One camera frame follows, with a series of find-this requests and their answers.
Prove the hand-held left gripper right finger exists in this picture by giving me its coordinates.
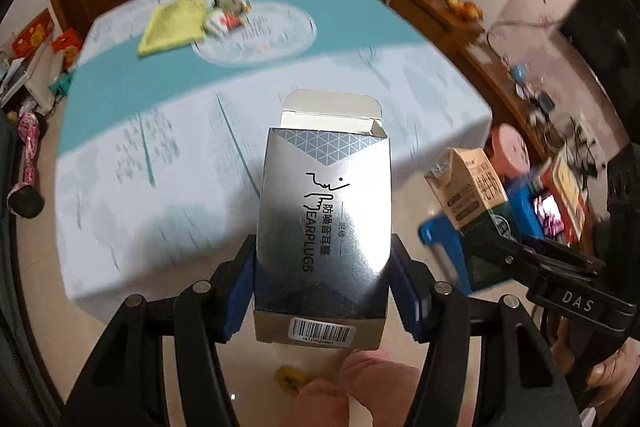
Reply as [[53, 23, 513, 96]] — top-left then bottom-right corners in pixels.
[[388, 234, 577, 427]]

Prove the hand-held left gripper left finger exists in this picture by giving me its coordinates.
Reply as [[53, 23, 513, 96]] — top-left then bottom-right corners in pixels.
[[59, 234, 259, 427]]

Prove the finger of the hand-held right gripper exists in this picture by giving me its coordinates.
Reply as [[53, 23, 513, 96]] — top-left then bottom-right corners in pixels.
[[466, 226, 602, 281]]

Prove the beige green drink carton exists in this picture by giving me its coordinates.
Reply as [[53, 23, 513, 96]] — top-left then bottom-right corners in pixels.
[[423, 146, 522, 294]]

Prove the silver cardboard box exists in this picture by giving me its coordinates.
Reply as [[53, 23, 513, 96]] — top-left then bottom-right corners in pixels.
[[252, 89, 394, 351]]

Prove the person's right hand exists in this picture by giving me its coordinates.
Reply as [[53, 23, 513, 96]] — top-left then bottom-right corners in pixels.
[[554, 321, 640, 409]]

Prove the orange cardboard box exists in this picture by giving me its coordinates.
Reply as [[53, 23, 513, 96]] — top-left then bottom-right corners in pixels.
[[549, 146, 589, 242]]

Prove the yellow wrapper scrap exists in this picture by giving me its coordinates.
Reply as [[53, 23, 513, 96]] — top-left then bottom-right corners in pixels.
[[276, 365, 312, 396]]

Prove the pink round stool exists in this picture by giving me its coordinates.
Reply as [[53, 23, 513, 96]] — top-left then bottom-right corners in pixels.
[[486, 125, 532, 178]]

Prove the person's pink trouser leg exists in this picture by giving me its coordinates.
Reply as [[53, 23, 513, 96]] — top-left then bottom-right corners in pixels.
[[294, 347, 422, 427]]

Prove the black television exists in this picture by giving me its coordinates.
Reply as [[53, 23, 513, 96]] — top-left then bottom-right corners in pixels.
[[559, 0, 634, 108]]

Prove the wooden sideboard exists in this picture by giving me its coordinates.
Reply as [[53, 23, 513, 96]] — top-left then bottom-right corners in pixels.
[[389, 0, 553, 160]]

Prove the teal striped table runner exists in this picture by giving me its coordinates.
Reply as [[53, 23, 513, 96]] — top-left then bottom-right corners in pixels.
[[56, 0, 437, 158]]

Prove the pink patterned hoverboard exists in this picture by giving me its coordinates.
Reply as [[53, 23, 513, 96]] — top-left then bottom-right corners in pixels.
[[5, 101, 47, 219]]

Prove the pile of fruit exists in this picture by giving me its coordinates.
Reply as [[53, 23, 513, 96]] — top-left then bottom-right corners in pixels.
[[441, 0, 484, 21]]

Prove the round clear glass plate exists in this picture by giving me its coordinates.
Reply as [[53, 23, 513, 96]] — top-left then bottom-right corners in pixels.
[[192, 1, 319, 68]]

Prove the red white packet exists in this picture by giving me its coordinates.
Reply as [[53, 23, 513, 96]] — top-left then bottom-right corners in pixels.
[[204, 9, 247, 38]]

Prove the teal toy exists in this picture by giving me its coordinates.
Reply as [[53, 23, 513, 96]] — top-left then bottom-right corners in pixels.
[[48, 71, 77, 96]]

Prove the yellow plastic bag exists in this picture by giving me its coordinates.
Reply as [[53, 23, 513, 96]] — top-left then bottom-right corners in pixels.
[[137, 0, 209, 58]]

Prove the red gift bag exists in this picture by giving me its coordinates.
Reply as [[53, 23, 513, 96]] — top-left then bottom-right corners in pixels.
[[51, 29, 82, 71]]

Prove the white low cabinet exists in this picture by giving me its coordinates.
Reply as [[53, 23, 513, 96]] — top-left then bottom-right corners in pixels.
[[0, 51, 57, 114]]

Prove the orange red gift box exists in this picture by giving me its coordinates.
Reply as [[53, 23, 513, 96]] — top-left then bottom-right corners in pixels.
[[10, 8, 56, 58]]

